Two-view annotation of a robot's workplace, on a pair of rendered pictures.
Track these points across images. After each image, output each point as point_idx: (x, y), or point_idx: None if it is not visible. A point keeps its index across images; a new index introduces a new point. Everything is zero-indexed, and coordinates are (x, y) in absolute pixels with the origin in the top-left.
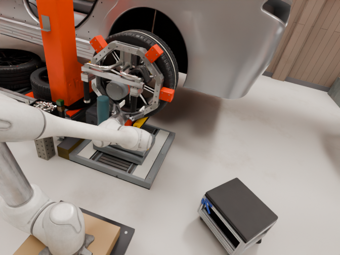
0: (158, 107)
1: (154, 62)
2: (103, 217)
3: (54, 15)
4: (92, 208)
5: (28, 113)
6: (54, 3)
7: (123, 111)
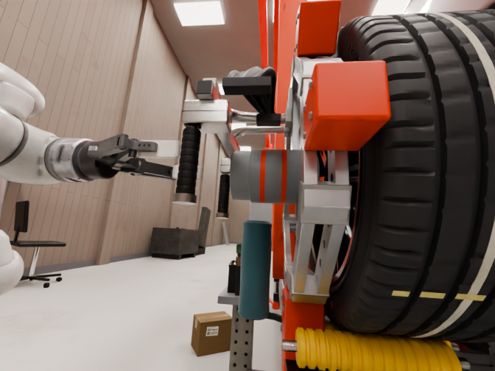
0: (368, 238)
1: (323, 56)
2: None
3: (275, 135)
4: None
5: None
6: None
7: (137, 158)
